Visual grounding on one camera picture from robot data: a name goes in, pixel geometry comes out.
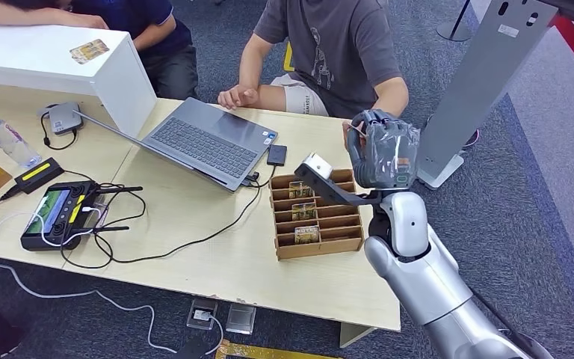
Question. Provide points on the person's right hand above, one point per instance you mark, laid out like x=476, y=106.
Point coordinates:
x=237, y=96

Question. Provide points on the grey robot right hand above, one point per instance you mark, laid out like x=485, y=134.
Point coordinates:
x=386, y=153

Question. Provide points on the hand of blue person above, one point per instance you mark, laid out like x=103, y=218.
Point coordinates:
x=89, y=22

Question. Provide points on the person's left hand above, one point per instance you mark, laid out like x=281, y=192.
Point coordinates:
x=344, y=131

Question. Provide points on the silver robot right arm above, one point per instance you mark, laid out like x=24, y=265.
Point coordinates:
x=430, y=287

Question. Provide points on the card sticker on white box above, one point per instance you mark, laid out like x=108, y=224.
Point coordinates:
x=89, y=51

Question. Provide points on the person in dark blue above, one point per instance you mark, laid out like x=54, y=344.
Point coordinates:
x=163, y=54

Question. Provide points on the person in grey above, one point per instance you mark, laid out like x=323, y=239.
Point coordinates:
x=336, y=49

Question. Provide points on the wooden slotted card holder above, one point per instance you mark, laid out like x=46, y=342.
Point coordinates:
x=336, y=233

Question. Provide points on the grey laptop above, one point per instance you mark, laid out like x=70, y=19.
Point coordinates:
x=203, y=143

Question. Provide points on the yellow chair part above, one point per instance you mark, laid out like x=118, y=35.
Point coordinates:
x=287, y=59

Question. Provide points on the small black external drive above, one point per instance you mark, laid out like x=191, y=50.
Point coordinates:
x=277, y=154

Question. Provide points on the white box shelf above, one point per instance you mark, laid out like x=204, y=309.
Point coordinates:
x=29, y=59

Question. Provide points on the grey kiosk stand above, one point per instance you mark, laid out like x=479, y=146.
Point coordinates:
x=480, y=79

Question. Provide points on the clear plastic water bottle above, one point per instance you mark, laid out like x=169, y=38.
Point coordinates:
x=7, y=140

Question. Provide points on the black power bank yellow stripe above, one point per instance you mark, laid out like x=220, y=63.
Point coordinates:
x=38, y=174

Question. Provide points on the table leg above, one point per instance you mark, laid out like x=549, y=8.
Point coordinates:
x=351, y=336

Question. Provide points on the black remote controller with screen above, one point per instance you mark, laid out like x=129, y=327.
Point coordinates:
x=54, y=213

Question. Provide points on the closed floor socket cover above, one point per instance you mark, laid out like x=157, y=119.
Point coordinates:
x=240, y=318

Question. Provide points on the floor socket with plug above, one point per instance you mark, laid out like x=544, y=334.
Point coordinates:
x=202, y=314

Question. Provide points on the round black base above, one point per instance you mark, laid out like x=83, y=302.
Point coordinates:
x=542, y=351

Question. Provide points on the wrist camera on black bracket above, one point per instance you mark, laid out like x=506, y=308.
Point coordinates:
x=316, y=167

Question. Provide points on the black stanchion post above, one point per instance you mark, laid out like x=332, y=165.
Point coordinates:
x=453, y=32

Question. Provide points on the gold floor frame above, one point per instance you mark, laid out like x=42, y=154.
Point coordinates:
x=267, y=353

